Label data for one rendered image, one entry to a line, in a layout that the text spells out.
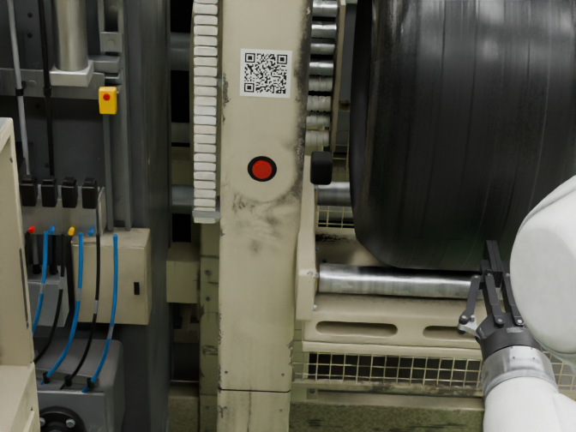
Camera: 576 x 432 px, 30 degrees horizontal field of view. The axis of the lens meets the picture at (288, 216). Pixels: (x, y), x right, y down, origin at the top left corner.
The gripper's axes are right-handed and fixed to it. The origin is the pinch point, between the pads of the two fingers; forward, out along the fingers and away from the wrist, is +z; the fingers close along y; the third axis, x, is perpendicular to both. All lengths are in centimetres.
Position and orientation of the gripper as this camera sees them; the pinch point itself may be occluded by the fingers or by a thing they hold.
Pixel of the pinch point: (493, 263)
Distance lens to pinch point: 153.4
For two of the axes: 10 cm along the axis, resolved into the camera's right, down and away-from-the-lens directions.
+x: -0.4, 7.9, 6.1
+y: -10.0, -0.4, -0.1
